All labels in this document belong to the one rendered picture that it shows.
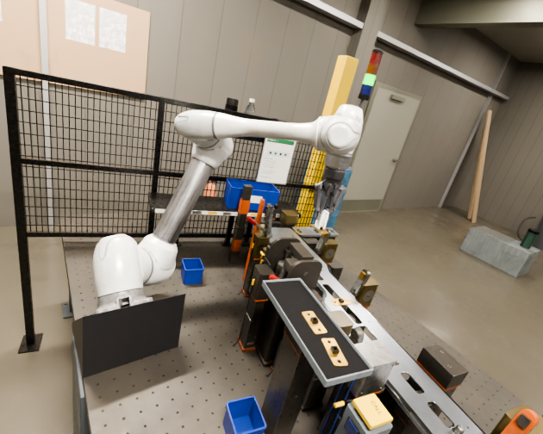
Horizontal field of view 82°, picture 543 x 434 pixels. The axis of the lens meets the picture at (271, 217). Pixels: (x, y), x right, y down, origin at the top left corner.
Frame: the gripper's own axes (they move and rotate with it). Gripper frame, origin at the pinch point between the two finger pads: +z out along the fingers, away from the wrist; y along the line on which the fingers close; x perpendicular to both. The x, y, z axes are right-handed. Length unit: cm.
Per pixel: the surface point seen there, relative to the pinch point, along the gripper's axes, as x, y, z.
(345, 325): -30.2, -3.1, 23.8
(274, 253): 6.0, -13.5, 17.4
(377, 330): -26.8, 16.7, 31.9
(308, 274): -10.5, -7.5, 17.0
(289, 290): -21.7, -21.3, 15.2
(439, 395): -54, 18, 33
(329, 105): 95, 53, -44
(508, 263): 135, 454, 115
